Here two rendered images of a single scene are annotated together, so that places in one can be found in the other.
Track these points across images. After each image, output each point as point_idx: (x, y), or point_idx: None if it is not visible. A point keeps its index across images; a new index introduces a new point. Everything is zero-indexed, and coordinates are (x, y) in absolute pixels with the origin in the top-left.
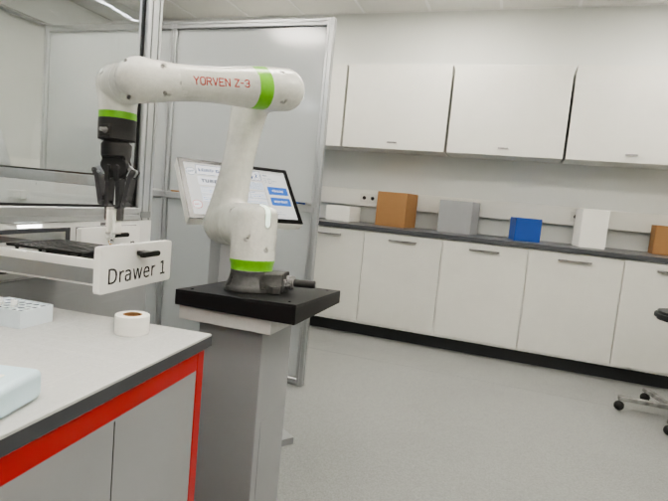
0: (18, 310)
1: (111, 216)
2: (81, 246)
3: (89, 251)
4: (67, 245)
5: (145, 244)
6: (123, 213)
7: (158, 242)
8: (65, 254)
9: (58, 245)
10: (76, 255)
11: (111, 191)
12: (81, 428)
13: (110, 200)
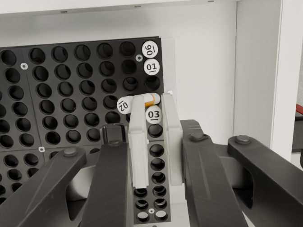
0: None
1: (146, 143)
2: (66, 133)
3: (169, 197)
4: (33, 150)
5: (293, 117)
6: (203, 133)
7: (301, 41)
8: (26, 127)
9: (25, 170)
10: (53, 118)
11: (130, 220)
12: None
13: (130, 183)
